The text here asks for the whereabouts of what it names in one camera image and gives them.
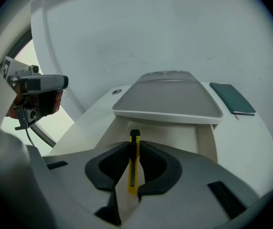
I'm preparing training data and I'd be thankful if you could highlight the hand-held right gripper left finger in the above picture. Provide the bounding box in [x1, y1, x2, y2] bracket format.
[84, 141, 130, 192]

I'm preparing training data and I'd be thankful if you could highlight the yellow utility knife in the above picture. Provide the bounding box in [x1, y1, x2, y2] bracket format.
[127, 129, 141, 196]

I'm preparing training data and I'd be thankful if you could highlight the white box with grey tray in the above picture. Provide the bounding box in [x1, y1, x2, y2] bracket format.
[112, 70, 223, 164]

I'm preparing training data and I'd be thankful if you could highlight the dark green notebook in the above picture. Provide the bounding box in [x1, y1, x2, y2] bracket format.
[209, 82, 257, 121]

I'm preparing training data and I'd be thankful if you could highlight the black cable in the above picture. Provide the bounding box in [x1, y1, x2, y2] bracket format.
[25, 128, 36, 148]

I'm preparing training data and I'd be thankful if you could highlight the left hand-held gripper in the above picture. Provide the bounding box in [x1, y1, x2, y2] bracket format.
[0, 56, 69, 131]

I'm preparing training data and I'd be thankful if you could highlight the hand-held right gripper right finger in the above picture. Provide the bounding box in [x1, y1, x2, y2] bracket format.
[137, 140, 183, 199]

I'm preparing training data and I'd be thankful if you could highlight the person's left hand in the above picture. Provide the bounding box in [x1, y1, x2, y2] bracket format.
[52, 91, 63, 116]

